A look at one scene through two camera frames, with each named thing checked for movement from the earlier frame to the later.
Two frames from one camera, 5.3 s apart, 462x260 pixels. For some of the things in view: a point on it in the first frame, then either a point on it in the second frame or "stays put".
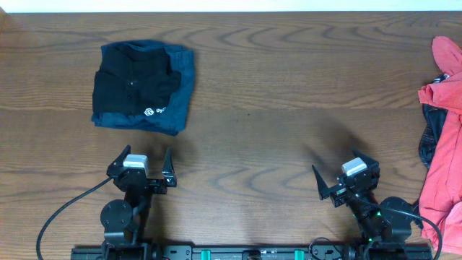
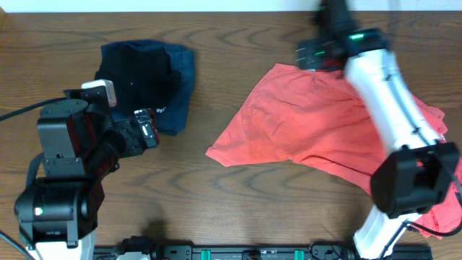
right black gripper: (339, 192) -> (312, 55)
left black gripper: (143, 181) -> (145, 129)
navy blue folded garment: (170, 118) stays put
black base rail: (253, 252) stays put
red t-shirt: (440, 199) -> (314, 118)
